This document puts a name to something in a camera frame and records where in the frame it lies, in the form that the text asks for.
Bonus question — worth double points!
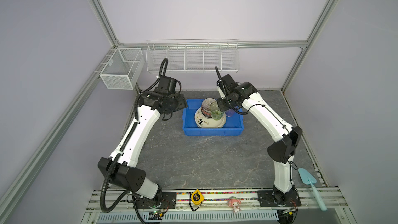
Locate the green glass cup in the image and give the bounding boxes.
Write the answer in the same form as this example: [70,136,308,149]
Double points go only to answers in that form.
[209,101,224,121]

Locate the orange patterned bowl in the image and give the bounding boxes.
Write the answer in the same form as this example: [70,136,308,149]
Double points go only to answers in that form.
[201,109,212,119]

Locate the cream painted plate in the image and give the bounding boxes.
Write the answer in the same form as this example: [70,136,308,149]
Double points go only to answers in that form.
[194,108,227,129]

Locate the pink glass cup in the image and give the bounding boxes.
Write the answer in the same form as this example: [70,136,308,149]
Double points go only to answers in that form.
[224,109,235,117]

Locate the purple striped bowl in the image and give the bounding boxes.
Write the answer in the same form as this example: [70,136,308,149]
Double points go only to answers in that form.
[201,98,216,113]

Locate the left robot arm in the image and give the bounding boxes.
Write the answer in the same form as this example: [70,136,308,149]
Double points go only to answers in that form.
[97,58,188,213]

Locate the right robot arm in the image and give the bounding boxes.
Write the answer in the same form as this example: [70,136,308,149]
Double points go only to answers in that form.
[215,67,303,207]

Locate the blue plastic bin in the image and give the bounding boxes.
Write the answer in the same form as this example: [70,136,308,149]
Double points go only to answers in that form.
[182,99,244,136]

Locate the white mesh basket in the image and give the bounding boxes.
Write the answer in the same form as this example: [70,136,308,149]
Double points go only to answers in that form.
[99,48,145,90]

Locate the yellow tape measure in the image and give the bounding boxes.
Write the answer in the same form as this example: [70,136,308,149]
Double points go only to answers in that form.
[188,189,205,212]

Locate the pink doll figurine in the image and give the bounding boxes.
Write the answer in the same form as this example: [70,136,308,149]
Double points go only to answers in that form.
[228,197,241,213]

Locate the teal plastic trowel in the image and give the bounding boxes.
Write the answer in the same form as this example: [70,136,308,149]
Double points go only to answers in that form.
[298,168,328,211]

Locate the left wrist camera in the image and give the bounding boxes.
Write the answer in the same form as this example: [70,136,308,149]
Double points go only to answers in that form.
[158,76,181,95]

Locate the white wire wall rack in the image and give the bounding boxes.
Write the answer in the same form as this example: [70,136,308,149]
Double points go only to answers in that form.
[146,39,240,73]

